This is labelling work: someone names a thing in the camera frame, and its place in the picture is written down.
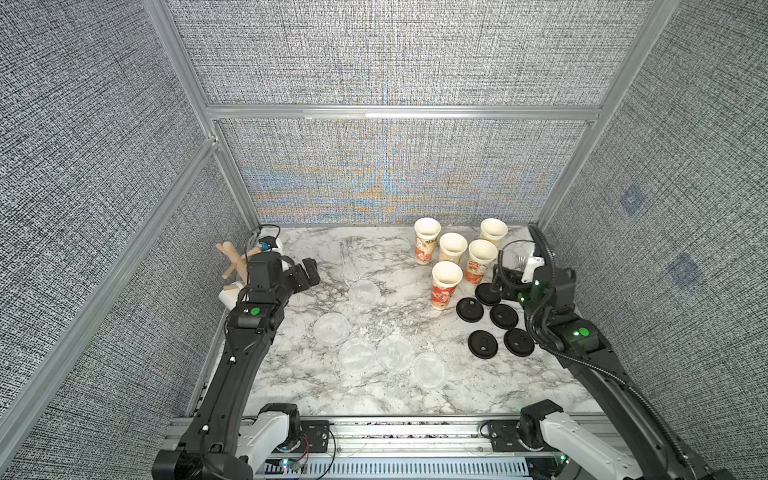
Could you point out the white mug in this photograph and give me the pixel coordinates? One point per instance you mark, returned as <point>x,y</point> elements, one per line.
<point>229,294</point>

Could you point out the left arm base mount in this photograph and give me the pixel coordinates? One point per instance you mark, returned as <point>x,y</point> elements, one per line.
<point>314,438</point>

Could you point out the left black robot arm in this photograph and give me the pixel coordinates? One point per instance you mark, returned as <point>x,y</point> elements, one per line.
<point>214,446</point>

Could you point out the red patterned paper cup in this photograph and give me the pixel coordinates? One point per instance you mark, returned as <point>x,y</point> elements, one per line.
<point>446,276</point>

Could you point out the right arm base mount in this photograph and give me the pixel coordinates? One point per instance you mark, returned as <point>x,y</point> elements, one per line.
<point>502,435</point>

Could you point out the wooden mug tree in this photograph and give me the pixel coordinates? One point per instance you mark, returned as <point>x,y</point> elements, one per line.
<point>238,261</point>

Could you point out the back left paper cup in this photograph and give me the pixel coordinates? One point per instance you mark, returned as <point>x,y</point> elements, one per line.
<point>427,230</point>

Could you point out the red flower paper cup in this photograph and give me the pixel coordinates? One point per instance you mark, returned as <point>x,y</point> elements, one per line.
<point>481,253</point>

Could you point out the back right paper cup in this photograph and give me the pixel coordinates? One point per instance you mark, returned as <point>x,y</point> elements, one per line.
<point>494,231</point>

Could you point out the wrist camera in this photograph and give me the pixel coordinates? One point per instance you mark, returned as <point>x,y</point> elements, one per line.
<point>270,244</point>
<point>531,264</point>

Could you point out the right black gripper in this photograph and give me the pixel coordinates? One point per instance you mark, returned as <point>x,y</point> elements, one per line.
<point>512,285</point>

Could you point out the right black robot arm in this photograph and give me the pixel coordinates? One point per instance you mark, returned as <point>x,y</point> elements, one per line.
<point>554,325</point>

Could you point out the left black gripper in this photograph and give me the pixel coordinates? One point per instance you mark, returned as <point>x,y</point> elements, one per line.
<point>299,275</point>

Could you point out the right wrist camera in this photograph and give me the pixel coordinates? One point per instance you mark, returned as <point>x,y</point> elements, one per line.
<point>531,264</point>

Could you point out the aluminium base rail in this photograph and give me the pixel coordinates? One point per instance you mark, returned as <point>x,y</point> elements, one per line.
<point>418,448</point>

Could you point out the yellow patterned paper cup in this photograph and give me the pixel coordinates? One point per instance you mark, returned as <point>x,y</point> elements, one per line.
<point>452,247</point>

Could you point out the black cup lid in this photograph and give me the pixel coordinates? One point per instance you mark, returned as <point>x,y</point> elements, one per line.
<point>488,294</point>
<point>504,316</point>
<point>469,310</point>
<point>519,342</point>
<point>482,344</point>

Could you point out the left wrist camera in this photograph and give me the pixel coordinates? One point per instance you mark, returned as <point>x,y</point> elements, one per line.
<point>270,244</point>

